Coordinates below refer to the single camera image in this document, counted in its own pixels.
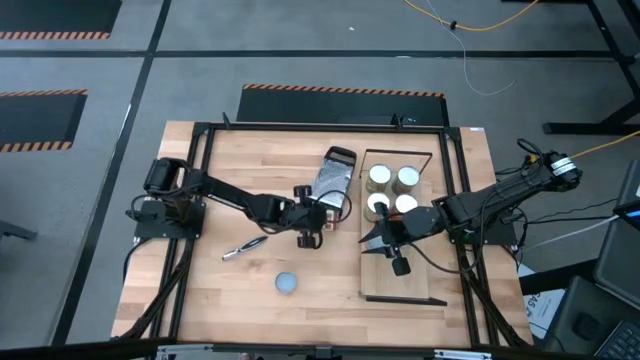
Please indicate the white cup tray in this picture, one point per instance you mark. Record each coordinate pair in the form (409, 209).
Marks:
(405, 202)

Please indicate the black desk leg frame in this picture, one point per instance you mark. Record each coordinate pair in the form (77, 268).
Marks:
(575, 128)

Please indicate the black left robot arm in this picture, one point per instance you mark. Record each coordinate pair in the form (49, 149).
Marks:
(225, 192)

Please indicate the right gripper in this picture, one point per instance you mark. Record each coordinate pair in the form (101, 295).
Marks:
(417, 227)

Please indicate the silver and black hand tool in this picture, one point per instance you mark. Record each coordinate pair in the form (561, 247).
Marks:
(245, 248)

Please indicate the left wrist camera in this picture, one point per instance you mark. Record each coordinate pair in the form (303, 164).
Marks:
(302, 191)

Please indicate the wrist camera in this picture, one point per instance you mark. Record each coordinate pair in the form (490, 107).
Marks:
(401, 266)
(302, 191)

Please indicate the white paper sheet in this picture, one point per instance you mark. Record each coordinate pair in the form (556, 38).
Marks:
(542, 310)

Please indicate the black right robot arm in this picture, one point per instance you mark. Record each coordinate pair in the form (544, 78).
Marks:
(500, 192)

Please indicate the grey case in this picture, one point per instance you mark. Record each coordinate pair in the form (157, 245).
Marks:
(620, 260)

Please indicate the black floor mat striped edge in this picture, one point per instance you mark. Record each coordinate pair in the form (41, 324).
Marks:
(340, 107)
(50, 15)
(35, 120)

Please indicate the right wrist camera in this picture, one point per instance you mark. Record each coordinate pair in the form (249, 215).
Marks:
(401, 266)

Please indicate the black keyboard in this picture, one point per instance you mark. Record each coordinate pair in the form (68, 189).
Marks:
(625, 345)

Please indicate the blue screen device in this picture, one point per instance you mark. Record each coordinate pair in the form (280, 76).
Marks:
(631, 212)

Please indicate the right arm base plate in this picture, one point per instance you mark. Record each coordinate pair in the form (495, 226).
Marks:
(500, 237)

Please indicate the white cup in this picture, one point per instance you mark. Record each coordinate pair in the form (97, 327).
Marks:
(380, 175)
(407, 176)

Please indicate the wooden shelf with black frame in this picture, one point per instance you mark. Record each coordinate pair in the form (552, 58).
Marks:
(395, 280)

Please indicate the black table frame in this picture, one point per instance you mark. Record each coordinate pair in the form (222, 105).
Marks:
(300, 128)

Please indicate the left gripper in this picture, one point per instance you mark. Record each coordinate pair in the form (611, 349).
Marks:
(302, 216)

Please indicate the grey stand foot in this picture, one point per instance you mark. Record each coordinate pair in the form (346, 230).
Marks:
(15, 231)

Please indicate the black foreground crossbar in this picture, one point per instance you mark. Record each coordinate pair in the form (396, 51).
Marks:
(75, 350)

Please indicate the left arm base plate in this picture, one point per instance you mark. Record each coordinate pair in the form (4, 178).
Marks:
(150, 230)

